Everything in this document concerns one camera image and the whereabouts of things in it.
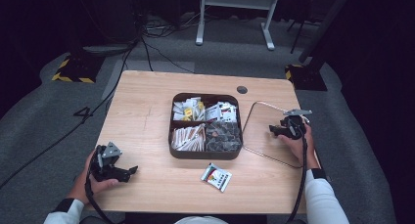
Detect pile of white red-green packets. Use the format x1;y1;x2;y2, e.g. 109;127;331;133
205;101;238;123

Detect bundle of floor cables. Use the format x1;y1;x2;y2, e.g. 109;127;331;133
142;11;213;40

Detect thin black floor cable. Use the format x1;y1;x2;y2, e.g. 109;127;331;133
141;37;197;75

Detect black yellow striped stand base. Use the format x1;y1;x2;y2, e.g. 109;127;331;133
284;64;329;92
51;52;106;84

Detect black tripod legs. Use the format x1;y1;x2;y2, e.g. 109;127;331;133
286;17;319;55

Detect pile of white yellow packets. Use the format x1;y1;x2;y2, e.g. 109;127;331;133
171;96;207;122

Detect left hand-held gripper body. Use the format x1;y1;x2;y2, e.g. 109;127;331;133
87;141;132;183

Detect clear box lid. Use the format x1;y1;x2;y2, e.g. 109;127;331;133
242;100;311;170

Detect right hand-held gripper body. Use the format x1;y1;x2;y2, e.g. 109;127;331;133
279;108;313;141

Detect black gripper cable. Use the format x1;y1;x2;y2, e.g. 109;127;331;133
84;173;115;224
286;132;309;224

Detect grey flat floor plate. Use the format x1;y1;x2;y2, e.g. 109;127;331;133
81;42;132;58

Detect pile of brown white sticks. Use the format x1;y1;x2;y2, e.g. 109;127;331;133
170;122;207;153

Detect white metal stand frame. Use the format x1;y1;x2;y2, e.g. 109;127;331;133
195;0;282;52

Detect pile of dark packets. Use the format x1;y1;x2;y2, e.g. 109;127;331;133
205;120;243;153

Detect long black floor cable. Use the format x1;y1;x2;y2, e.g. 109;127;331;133
0;37;145;190

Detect person's left hand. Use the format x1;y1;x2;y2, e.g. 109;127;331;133
66;150;120;205

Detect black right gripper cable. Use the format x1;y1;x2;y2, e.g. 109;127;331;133
286;132;309;224

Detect dark brown divided box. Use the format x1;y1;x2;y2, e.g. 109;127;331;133
167;92;244;161

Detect dark slanted pole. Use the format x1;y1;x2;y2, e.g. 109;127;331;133
298;0;355;65

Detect person's right hand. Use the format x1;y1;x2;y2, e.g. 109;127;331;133
277;121;320;171

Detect white striped sachet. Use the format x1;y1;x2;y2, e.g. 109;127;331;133
200;162;234;194

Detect person's white torso clothing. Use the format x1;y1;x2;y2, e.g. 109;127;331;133
173;215;229;224

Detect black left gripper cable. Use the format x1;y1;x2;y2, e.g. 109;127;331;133
84;173;115;224

